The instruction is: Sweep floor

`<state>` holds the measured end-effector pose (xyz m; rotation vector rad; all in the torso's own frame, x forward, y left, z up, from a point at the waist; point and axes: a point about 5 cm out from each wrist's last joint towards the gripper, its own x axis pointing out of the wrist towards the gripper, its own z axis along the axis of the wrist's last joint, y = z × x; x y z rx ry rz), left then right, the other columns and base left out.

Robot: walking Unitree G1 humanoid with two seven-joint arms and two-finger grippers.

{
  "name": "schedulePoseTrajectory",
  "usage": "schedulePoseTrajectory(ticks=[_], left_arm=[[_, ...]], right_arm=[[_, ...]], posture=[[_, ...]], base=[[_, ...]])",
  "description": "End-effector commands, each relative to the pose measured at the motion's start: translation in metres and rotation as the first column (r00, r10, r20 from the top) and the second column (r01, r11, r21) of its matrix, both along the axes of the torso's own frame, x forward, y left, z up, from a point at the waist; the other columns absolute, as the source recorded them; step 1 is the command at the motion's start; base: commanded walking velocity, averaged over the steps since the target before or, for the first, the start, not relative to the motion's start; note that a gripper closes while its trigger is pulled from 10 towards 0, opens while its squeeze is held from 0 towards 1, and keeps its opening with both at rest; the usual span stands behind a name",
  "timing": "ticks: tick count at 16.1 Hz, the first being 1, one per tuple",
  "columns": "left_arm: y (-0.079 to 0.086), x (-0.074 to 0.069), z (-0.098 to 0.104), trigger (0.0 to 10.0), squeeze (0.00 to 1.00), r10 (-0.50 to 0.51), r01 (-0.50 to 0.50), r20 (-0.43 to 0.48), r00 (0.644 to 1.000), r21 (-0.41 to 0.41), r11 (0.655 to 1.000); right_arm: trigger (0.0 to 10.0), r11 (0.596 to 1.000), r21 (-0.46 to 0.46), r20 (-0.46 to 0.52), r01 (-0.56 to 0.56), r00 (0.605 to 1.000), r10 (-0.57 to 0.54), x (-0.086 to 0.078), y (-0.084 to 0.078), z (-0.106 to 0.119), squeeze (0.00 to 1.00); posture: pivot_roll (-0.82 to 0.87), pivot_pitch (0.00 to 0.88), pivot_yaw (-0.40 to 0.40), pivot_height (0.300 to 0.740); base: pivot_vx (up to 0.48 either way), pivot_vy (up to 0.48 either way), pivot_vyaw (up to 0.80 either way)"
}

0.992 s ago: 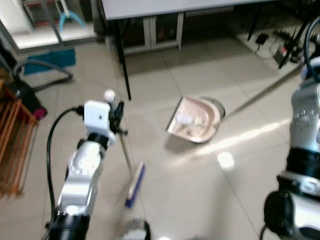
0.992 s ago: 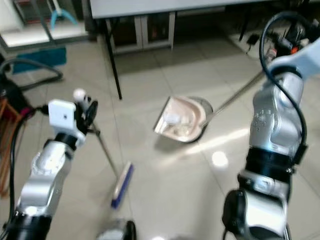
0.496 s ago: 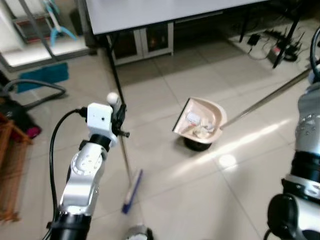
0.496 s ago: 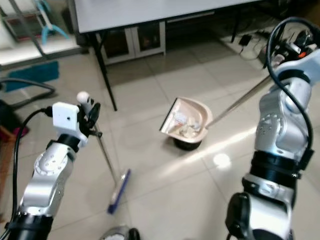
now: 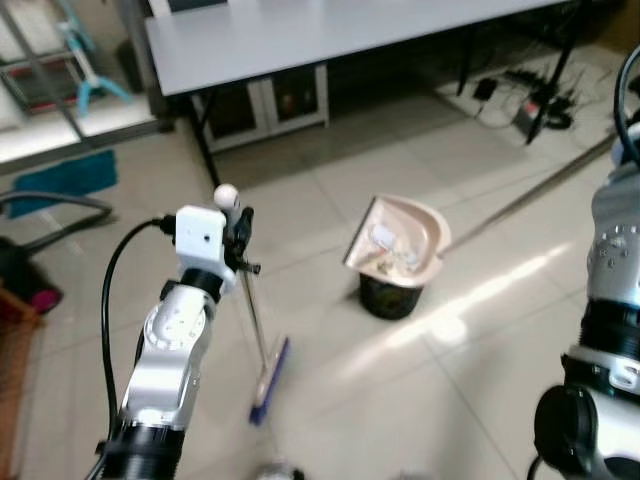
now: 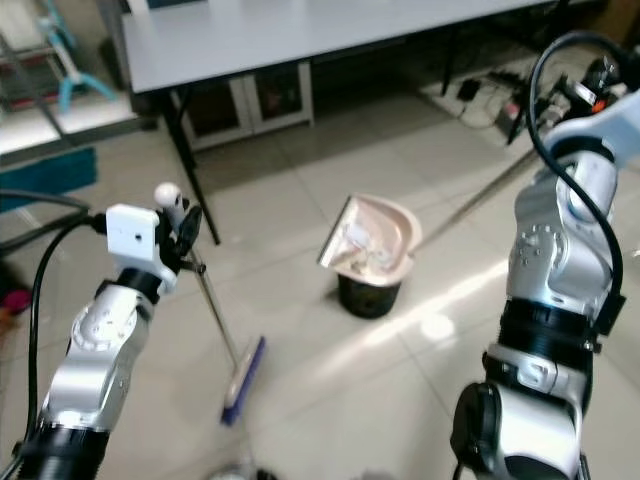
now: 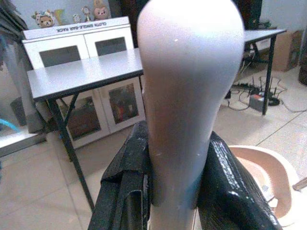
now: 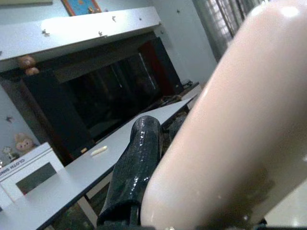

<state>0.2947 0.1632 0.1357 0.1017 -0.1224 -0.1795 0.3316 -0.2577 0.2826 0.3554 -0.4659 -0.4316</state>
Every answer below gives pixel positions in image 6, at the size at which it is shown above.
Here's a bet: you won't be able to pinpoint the grey flexible hose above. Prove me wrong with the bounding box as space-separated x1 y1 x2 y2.
0 188 96 217

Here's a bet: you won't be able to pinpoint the blue bristle broom silver handle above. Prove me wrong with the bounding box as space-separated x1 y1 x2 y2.
155 182 267 426

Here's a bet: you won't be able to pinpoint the beige long-handled dustpan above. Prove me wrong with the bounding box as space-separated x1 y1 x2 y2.
317 148 539 291

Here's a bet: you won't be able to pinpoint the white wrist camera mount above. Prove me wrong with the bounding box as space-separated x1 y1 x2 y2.
107 204 166 291
545 88 640 151

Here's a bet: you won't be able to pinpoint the white table black legs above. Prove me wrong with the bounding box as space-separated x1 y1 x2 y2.
122 0 576 246

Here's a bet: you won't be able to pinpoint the small pink object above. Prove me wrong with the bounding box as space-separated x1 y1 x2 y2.
5 288 33 313

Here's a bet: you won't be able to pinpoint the grey robot left foot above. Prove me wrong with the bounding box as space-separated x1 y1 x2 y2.
220 462 276 480

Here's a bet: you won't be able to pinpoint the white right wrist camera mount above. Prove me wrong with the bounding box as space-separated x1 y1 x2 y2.
545 88 640 151

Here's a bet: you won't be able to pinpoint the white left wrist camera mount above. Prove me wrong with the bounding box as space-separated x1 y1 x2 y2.
107 204 166 291

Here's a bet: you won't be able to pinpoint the teal folding stand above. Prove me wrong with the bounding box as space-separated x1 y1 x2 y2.
40 0 116 113

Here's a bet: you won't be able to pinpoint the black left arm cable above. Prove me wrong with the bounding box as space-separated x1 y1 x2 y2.
30 213 113 471

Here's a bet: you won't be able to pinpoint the black mesh wastebasket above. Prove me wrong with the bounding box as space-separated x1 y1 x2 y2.
337 270 403 321

